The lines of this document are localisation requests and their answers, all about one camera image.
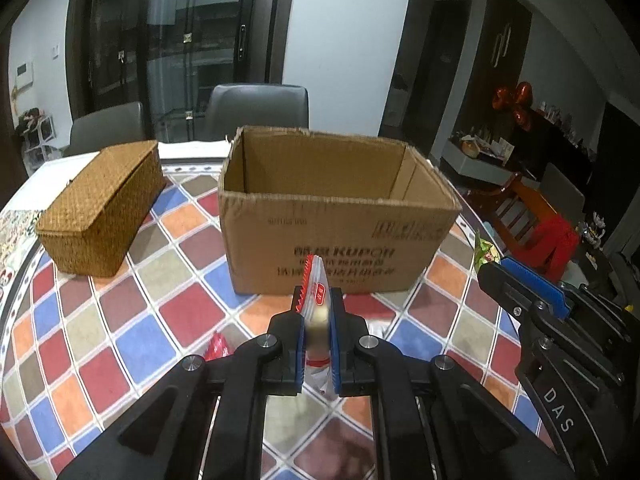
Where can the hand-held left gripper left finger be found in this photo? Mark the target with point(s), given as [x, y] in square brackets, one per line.
[299, 355]

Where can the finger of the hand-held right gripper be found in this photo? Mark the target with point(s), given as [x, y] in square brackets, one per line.
[535, 280]
[505, 287]

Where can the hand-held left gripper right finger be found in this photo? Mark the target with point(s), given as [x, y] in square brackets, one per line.
[336, 355]

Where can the green snack packet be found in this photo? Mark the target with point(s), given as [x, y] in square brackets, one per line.
[484, 254]

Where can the white red snack packet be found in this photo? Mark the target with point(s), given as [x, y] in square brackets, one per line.
[317, 305]

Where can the brown cardboard box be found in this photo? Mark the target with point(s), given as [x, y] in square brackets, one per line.
[280, 240]

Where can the red garment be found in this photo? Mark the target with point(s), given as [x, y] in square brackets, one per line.
[555, 240]

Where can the dark coffee table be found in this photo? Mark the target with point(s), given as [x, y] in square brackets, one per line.
[600, 260]

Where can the wooden chair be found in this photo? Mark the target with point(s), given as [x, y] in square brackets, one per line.
[525, 200]

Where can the red gold wrapped candy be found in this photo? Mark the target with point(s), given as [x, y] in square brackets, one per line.
[217, 347]

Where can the grey dining chair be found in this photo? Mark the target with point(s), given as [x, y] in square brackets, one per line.
[562, 190]
[107, 127]
[255, 110]

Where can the grey side table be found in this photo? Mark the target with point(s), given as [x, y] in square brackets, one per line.
[470, 165]

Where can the dark sideboard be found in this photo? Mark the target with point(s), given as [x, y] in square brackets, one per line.
[560, 145]

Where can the red foil balloon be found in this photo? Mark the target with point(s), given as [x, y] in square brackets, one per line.
[522, 115]

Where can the colourful diamond patterned tablecloth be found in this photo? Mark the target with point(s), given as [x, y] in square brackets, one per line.
[125, 305]

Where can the dark wooden wardrobe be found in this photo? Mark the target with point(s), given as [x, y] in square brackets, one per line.
[500, 75]

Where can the dark interior door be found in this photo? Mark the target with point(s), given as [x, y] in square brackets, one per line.
[435, 85]

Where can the woven rattan lidded basket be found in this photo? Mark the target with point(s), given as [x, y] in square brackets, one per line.
[95, 210]

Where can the floral printed cloth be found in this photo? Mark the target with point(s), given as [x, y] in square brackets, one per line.
[17, 240]

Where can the dark framed glass door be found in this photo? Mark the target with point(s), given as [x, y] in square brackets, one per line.
[200, 35]

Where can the white shoe rack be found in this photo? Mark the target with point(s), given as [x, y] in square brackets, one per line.
[35, 135]

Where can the white wall intercom panel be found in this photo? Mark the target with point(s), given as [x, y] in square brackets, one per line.
[24, 74]

